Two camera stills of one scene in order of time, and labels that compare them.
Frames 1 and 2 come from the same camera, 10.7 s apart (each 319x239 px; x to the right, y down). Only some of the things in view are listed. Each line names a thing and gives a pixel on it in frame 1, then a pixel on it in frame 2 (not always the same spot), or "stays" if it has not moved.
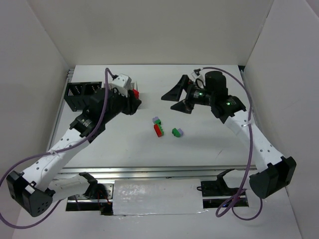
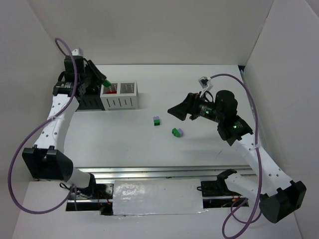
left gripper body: (130, 104) -> (92, 71)
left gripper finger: (132, 104) -> (95, 71)
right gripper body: (187, 94) -> (191, 105)
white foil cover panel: (157, 196) stays
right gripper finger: (175, 92) -> (181, 110)
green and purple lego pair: (177, 133) stays
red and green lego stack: (158, 130) -> (107, 83)
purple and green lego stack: (156, 120) stays
